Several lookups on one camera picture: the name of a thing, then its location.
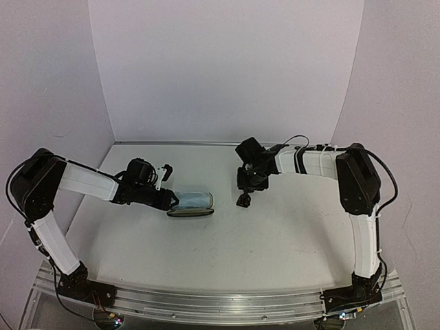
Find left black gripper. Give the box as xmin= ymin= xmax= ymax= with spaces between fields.
xmin=134 ymin=184 xmax=179 ymax=211

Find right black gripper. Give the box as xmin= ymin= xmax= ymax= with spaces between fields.
xmin=236 ymin=166 xmax=269 ymax=191

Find blue cleaning cloth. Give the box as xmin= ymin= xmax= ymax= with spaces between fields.
xmin=176 ymin=191 xmax=213 ymax=209

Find black glasses case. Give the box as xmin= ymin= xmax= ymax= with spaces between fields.
xmin=167 ymin=192 xmax=215 ymax=218

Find tortoiseshell sunglasses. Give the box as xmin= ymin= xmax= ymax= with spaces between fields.
xmin=236 ymin=188 xmax=251 ymax=208

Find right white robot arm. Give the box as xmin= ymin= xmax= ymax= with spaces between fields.
xmin=235 ymin=137 xmax=388 ymax=313

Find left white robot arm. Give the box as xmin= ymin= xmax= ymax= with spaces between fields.
xmin=5 ymin=148 xmax=179 ymax=307

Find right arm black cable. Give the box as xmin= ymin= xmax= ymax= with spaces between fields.
xmin=264 ymin=134 xmax=399 ymax=214

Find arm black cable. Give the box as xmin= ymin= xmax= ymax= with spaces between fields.
xmin=264 ymin=134 xmax=399 ymax=214
xmin=5 ymin=161 xmax=35 ymax=228

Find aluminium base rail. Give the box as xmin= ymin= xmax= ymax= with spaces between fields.
xmin=33 ymin=263 xmax=405 ymax=325

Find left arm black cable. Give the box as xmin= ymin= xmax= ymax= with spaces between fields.
xmin=5 ymin=161 xmax=35 ymax=228

